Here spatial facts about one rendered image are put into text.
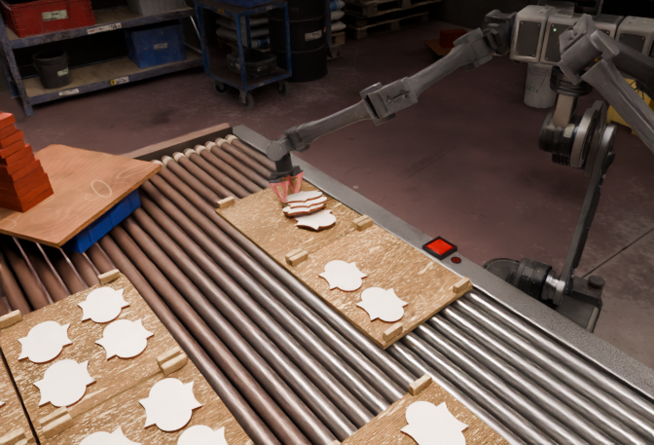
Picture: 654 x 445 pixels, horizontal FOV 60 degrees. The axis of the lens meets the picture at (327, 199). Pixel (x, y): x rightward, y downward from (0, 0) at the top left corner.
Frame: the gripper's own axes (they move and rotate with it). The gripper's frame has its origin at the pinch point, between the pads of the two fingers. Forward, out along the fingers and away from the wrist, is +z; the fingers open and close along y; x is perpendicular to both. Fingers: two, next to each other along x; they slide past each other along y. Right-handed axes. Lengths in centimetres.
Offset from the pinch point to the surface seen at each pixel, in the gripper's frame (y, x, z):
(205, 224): -18.8, 23.1, 3.0
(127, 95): 259, 299, -36
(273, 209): -5.7, 4.0, 3.1
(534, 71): 353, -57, 3
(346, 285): -33.5, -31.3, 17.7
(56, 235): -56, 47, -8
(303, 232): -13.8, -10.0, 8.6
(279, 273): -31.7, -9.5, 14.8
